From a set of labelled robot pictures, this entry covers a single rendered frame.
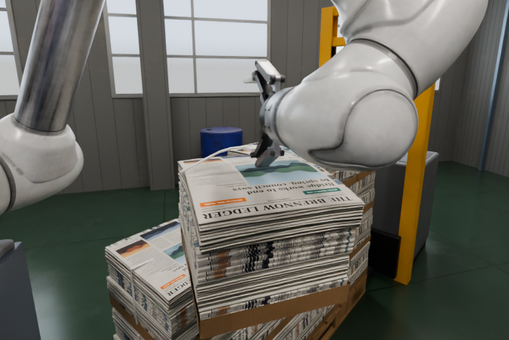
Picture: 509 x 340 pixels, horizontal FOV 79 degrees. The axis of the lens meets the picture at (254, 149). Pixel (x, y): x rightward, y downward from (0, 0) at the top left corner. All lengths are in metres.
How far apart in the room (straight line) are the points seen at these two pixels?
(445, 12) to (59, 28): 0.63
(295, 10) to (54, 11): 3.90
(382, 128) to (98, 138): 4.00
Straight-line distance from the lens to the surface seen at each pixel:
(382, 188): 2.43
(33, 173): 0.83
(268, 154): 0.53
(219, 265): 0.52
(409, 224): 2.31
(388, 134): 0.29
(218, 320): 0.59
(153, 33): 3.90
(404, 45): 0.36
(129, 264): 1.05
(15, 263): 0.90
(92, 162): 4.26
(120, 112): 4.09
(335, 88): 0.30
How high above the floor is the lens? 1.37
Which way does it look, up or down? 13 degrees down
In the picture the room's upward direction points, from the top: straight up
